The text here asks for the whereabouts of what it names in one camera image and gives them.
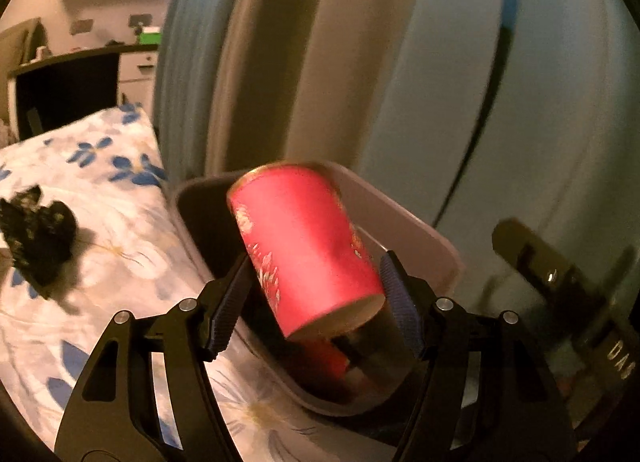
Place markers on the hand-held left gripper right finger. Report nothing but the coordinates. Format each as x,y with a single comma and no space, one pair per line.
400,302

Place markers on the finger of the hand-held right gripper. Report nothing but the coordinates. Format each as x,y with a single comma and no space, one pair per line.
545,272

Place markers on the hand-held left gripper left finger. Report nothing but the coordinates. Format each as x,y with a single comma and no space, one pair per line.
229,304

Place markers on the grey plastic bin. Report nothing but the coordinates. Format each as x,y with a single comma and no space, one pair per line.
430,242

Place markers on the red paper cup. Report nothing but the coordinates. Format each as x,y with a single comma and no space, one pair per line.
305,242

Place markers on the blue floral bed sheet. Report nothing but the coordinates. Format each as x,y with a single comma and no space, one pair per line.
115,222

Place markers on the black crumpled plastic bag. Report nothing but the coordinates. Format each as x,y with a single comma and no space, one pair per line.
37,247

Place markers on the blue grey curtain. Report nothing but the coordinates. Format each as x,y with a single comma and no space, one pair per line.
400,66

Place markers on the white drawer cabinet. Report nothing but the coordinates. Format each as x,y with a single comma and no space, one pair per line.
139,76

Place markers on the dark desk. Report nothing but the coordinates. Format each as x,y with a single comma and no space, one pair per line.
65,86

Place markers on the green box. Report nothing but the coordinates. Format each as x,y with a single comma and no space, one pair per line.
151,35

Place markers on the beige headboard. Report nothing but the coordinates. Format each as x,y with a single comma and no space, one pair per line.
17,51

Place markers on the grey wall outlet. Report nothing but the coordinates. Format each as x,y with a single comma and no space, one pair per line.
82,26
139,20

